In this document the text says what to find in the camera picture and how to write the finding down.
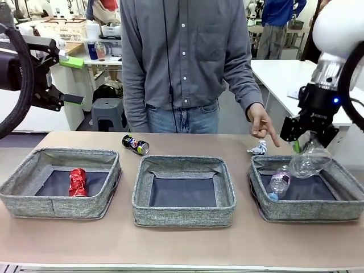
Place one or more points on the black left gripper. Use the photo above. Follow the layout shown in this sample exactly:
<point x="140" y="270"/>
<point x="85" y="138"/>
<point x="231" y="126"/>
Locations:
<point x="8" y="71"/>

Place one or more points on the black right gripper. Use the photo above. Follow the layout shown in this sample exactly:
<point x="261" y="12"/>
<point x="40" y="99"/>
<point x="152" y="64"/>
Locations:
<point x="318" y="105"/>

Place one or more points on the large clear plastic bottle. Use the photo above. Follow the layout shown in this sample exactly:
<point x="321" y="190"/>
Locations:
<point x="308" y="166"/>

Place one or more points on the small bottle with blue cap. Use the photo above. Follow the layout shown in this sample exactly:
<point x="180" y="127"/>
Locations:
<point x="280" y="183"/>

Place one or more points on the black Pepsi can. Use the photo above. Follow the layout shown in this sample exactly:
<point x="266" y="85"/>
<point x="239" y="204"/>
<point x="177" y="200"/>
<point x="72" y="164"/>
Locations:
<point x="133" y="143"/>

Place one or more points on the crushed red soda can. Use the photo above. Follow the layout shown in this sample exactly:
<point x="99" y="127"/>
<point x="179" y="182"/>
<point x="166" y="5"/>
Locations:
<point x="78" y="182"/>

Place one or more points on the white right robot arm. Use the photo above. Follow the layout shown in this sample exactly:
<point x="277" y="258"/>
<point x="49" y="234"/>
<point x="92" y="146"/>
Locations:
<point x="335" y="25"/>

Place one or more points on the person's right forearm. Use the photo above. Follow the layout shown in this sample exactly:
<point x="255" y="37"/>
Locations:
<point x="133" y="108"/>

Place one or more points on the person's left forearm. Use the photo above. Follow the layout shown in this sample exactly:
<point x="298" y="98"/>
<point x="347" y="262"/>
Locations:
<point x="244" y="85"/>

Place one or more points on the person's left hand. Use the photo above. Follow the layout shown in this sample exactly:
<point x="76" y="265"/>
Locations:
<point x="260" y="122"/>

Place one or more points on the white desk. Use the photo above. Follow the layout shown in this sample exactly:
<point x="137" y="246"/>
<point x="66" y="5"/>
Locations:
<point x="74" y="85"/>

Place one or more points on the dark blue bottle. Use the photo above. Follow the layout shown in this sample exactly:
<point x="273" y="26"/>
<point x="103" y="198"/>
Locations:
<point x="92" y="51"/>

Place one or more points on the crumpled white blue paper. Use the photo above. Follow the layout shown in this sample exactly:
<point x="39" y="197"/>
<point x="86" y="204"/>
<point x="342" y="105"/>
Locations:
<point x="258" y="148"/>

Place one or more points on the plastic cup with red drink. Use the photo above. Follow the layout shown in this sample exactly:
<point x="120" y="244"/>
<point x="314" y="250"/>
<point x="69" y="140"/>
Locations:
<point x="101" y="54"/>

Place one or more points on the black bag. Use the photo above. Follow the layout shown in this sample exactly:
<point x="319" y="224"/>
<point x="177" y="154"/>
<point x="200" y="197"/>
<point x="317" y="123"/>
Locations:
<point x="105" y="91"/>

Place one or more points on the white plastic jug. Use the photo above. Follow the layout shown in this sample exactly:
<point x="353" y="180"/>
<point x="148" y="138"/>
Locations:
<point x="92" y="29"/>

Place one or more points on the white table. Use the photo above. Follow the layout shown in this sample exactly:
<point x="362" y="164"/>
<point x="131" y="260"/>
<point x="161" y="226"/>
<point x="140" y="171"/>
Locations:
<point x="273" y="79"/>

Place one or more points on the grey plastic stool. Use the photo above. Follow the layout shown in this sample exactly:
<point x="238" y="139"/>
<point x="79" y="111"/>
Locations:
<point x="106" y="109"/>

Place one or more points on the white storage box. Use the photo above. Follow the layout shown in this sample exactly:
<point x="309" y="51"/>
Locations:
<point x="112" y="32"/>

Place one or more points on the grey fabric basket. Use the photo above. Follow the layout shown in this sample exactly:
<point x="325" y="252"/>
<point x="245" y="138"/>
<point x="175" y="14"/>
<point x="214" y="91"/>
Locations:
<point x="182" y="214"/>
<point x="298" y="211"/>
<point x="28" y="203"/>

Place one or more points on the person in blue jacket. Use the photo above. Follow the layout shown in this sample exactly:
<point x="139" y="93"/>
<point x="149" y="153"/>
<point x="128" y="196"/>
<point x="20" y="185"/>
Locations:
<point x="274" y="14"/>

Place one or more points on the person in grey shirt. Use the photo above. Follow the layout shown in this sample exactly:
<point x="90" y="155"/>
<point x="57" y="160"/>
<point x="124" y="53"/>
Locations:
<point x="182" y="85"/>

